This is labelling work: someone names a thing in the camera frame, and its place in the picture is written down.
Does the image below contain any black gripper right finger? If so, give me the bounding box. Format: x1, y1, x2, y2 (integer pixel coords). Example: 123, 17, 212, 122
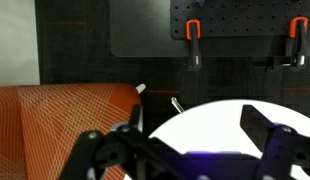
239, 104, 310, 180

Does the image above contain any orange patterned sofa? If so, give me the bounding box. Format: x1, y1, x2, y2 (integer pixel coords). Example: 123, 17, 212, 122
0, 83, 143, 180

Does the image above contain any white round pedestal table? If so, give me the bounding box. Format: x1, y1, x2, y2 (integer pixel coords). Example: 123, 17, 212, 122
123, 83, 310, 180

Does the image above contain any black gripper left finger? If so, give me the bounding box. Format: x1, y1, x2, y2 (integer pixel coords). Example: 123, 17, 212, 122
58, 104, 176, 180

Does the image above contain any black perforated mounting board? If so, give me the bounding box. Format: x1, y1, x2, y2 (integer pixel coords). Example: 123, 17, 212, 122
170, 0, 310, 41

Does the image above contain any black workbench table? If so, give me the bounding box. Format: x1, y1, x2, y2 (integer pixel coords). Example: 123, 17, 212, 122
109, 0, 310, 58

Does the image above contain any orange black spring clamp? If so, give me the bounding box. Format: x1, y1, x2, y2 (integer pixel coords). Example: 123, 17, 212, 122
185, 19, 203, 72
284, 15, 310, 70

